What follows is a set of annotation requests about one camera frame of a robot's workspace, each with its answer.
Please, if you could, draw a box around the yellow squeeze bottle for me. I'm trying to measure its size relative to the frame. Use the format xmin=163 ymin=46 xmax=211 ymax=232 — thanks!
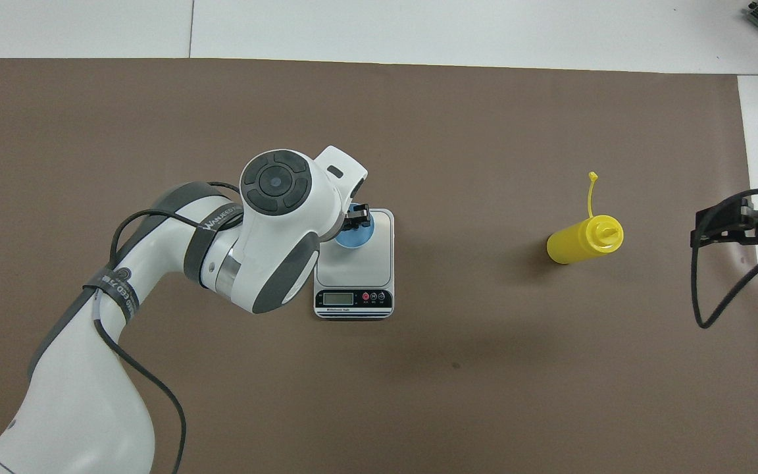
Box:
xmin=547 ymin=172 xmax=624 ymax=265

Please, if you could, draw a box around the brown paper table mat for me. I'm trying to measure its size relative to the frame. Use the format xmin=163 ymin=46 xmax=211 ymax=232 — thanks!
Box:
xmin=0 ymin=58 xmax=758 ymax=474

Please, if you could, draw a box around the silver digital kitchen scale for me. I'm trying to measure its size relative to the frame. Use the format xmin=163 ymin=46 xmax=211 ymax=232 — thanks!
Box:
xmin=314 ymin=209 xmax=395 ymax=321

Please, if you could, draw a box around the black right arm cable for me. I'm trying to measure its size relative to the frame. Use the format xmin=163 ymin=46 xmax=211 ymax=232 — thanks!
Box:
xmin=690 ymin=186 xmax=758 ymax=329

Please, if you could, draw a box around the light blue plastic cup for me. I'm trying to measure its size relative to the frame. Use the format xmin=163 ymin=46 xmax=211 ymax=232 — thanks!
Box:
xmin=332 ymin=204 xmax=376 ymax=250

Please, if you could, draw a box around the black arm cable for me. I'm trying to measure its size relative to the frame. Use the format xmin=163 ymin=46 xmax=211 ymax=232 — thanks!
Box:
xmin=690 ymin=186 xmax=758 ymax=329
xmin=93 ymin=181 xmax=243 ymax=474

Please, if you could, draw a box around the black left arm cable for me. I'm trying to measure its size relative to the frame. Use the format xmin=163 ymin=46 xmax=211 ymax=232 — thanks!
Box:
xmin=93 ymin=181 xmax=243 ymax=474

